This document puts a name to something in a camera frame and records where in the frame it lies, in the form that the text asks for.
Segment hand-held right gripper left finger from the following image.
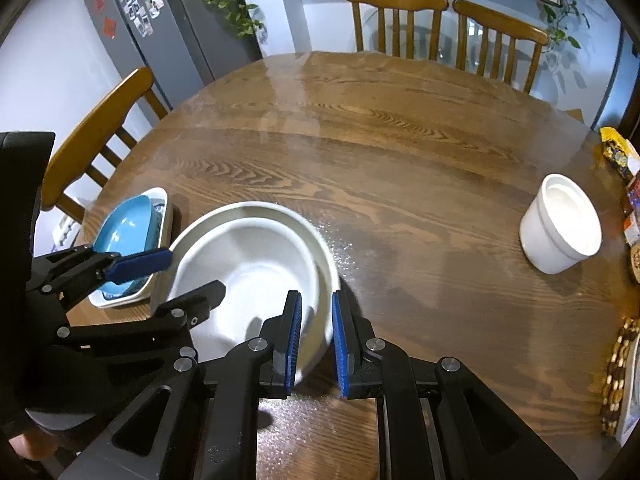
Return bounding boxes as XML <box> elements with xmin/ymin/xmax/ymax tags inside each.
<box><xmin>60</xmin><ymin>290</ymin><xmax>303</xmax><ymax>480</ymax></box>

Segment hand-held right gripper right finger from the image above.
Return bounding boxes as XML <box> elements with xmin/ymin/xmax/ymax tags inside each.
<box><xmin>331</xmin><ymin>291</ymin><xmax>581</xmax><ymax>480</ymax></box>

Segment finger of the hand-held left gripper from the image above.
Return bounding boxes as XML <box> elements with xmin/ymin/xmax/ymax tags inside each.
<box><xmin>30</xmin><ymin>244</ymin><xmax>174</xmax><ymax>311</ymax></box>
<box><xmin>55</xmin><ymin>280</ymin><xmax>227</xmax><ymax>361</ymax></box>

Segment square blue patterned plate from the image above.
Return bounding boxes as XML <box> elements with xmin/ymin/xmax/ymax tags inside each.
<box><xmin>89</xmin><ymin>187</ymin><xmax>174</xmax><ymax>309</ymax></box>

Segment blue oval bowl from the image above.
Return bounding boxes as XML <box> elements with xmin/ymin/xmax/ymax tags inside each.
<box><xmin>94</xmin><ymin>195</ymin><xmax>166</xmax><ymax>297</ymax></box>

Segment large white bowl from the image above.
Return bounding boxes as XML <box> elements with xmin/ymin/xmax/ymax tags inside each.
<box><xmin>170</xmin><ymin>201</ymin><xmax>343</xmax><ymax>391</ymax></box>

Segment grey refrigerator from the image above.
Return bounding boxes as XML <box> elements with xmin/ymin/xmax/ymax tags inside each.
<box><xmin>80</xmin><ymin>0</ymin><xmax>263</xmax><ymax>111</ymax></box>

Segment small white ribbed bowl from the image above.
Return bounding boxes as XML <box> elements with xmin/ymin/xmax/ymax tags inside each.
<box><xmin>519</xmin><ymin>173</ymin><xmax>603</xmax><ymax>276</ymax></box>

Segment wooden bead mat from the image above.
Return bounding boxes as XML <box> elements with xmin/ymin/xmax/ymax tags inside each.
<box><xmin>600</xmin><ymin>317</ymin><xmax>640</xmax><ymax>436</ymax></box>

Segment orange white snack packet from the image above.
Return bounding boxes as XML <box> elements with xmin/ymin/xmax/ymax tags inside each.
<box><xmin>622</xmin><ymin>210</ymin><xmax>640</xmax><ymax>246</ymax></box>

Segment colourful snack packet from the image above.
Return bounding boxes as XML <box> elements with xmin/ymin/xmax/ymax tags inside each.
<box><xmin>624</xmin><ymin>172</ymin><xmax>640</xmax><ymax>211</ymax></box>

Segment yellow black snack packet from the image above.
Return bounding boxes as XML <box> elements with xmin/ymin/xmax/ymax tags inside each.
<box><xmin>599</xmin><ymin>126</ymin><xmax>640</xmax><ymax>183</ymax></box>

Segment trailing green shelf plant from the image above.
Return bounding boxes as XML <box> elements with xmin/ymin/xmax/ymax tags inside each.
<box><xmin>537</xmin><ymin>0</ymin><xmax>593</xmax><ymax>53</ymax></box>

